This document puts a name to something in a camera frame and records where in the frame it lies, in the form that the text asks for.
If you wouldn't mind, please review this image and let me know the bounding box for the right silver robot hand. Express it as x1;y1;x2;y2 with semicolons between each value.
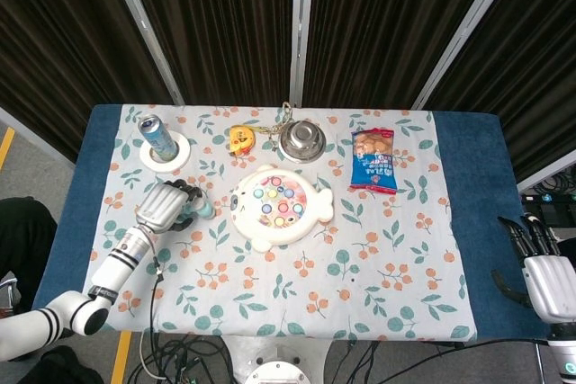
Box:
490;214;576;325

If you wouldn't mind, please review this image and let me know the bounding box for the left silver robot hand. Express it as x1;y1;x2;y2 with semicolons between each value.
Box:
134;178;206;236

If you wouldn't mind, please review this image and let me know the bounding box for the light blue toy hammer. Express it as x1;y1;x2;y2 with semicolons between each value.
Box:
191;197;217;220

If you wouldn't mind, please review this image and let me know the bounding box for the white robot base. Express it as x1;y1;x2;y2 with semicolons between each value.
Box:
222;334;334;384

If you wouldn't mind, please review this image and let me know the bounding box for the white whack-a-mole toy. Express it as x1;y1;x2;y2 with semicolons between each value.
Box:
229;164;335;254

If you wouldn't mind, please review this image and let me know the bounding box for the blue drink can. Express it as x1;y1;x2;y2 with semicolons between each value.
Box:
137;113;179;161

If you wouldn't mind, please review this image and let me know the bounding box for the yellow tape measure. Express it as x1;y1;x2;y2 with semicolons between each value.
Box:
229;125;257;156

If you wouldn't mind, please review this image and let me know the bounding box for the dark blue table cover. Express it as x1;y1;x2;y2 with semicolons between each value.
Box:
33;103;541;341

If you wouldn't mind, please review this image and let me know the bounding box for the person in black clothes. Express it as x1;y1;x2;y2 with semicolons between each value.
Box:
0;197;105;384

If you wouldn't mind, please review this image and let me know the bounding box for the floral print tablecloth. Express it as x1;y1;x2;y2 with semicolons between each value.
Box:
75;103;478;341

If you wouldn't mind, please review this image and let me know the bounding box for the stainless steel bowl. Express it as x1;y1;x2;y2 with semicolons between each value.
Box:
277;120;327;163

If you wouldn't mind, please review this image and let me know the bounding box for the blue snack bag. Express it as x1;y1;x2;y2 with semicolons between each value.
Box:
348;127;399;196

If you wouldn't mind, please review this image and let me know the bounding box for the white round coaster ring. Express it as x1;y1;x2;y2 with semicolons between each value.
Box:
139;130;192;174

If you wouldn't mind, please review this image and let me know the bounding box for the black electronics with cables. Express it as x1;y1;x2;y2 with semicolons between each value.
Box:
520;176;576;226

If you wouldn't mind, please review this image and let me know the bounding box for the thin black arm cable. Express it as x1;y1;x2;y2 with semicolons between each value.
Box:
148;239;166;349

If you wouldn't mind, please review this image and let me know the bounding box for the metal key chain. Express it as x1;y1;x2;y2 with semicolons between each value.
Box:
255;102;293;151

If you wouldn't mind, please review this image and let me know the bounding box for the black floor cable tangle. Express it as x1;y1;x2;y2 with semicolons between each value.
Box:
125;334;239;384

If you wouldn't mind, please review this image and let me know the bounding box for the long black floor cable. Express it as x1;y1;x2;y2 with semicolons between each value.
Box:
332;332;548;384

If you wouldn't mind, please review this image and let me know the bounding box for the aluminium partition post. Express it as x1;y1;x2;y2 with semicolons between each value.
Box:
101;0;185;106
411;0;527;111
289;0;316;109

